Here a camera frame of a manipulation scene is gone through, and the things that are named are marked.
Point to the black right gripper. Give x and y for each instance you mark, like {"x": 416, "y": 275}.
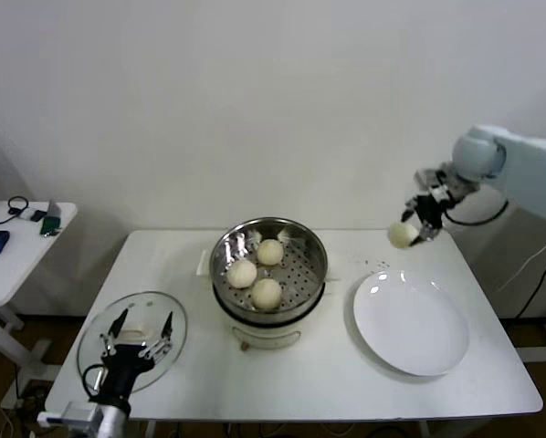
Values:
{"x": 430, "y": 211}

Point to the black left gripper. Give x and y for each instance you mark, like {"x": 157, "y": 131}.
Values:
{"x": 124, "y": 362}

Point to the white steamed baozi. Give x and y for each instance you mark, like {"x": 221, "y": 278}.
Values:
{"x": 266, "y": 294}
{"x": 242, "y": 274}
{"x": 400, "y": 235}
{"x": 270, "y": 252}

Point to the round glass pot lid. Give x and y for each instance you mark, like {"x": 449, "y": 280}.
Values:
{"x": 172, "y": 315}

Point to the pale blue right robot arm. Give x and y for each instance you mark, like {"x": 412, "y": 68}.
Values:
{"x": 528, "y": 173}

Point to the stainless steel steamer basket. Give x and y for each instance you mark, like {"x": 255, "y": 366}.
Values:
{"x": 300, "y": 278}

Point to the scattered dark crumbs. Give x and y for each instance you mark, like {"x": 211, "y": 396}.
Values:
{"x": 373, "y": 263}

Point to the large white plate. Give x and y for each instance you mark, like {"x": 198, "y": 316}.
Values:
{"x": 410, "y": 324}

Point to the white table leg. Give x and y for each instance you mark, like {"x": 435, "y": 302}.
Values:
{"x": 150, "y": 430}
{"x": 423, "y": 430}

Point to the white electric cooker base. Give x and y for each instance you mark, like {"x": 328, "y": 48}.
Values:
{"x": 273, "y": 333}

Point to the green circuit board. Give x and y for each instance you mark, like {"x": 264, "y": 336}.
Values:
{"x": 51, "y": 226}

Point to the white side table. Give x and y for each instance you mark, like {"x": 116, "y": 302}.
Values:
{"x": 22, "y": 264}

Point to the grey upright card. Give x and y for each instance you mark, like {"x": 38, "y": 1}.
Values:
{"x": 54, "y": 206}

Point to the small black device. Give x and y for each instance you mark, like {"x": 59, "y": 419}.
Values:
{"x": 38, "y": 215}

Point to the small white device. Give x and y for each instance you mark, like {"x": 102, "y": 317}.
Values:
{"x": 26, "y": 215}

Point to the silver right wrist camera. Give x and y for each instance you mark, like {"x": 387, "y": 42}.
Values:
{"x": 433, "y": 176}

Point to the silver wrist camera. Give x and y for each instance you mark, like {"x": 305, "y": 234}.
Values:
{"x": 67, "y": 414}
{"x": 433, "y": 176}

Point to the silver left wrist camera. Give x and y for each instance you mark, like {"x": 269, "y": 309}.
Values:
{"x": 67, "y": 414}

